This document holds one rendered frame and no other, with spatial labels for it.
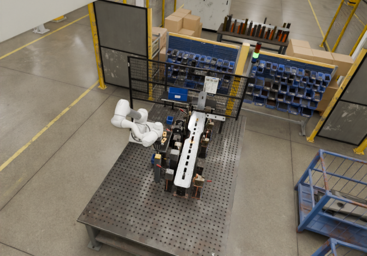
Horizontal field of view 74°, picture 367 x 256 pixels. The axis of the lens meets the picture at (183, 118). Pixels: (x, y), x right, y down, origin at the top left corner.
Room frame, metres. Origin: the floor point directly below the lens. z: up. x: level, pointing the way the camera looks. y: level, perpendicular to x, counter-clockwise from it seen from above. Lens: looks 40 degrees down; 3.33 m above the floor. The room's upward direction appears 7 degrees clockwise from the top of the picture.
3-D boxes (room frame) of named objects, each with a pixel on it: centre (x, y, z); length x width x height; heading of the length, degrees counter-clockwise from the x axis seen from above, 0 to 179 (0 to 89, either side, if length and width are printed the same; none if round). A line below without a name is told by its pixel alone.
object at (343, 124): (3.65, -3.07, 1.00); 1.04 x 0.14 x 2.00; 78
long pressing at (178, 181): (2.28, -0.15, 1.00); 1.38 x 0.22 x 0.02; 173
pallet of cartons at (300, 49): (5.11, -2.72, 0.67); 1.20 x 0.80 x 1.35; 80
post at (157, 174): (1.86, 0.24, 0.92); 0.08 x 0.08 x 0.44; 83
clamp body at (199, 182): (1.70, -0.26, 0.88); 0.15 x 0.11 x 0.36; 83
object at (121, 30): (4.61, 1.38, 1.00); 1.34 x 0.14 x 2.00; 78
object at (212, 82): (3.31, -0.37, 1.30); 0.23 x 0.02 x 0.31; 83
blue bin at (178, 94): (3.24, 0.13, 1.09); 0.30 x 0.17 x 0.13; 90
